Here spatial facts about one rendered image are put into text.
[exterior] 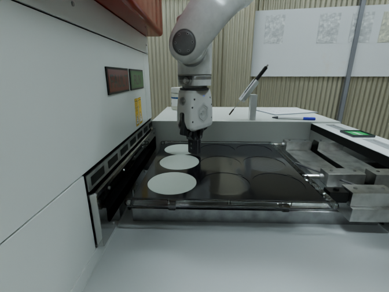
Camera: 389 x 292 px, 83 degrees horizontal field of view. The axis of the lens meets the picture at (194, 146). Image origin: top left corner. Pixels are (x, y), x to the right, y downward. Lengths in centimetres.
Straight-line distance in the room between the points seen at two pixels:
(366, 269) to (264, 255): 15
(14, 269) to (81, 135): 17
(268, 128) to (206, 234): 45
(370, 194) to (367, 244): 9
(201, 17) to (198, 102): 18
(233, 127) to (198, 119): 23
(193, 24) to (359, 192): 43
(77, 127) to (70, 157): 4
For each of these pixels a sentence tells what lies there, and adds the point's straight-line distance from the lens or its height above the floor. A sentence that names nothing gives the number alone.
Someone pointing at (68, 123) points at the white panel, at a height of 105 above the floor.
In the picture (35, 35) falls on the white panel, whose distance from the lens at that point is 29.
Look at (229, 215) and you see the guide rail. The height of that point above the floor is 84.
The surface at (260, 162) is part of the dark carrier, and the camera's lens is 59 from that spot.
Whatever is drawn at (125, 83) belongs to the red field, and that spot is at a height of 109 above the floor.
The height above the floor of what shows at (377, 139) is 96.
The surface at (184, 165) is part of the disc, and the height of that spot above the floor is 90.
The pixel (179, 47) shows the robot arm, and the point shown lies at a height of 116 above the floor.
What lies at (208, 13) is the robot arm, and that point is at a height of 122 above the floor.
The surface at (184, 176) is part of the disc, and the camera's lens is 49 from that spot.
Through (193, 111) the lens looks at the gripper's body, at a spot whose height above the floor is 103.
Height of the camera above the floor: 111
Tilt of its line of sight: 18 degrees down
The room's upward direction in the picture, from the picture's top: straight up
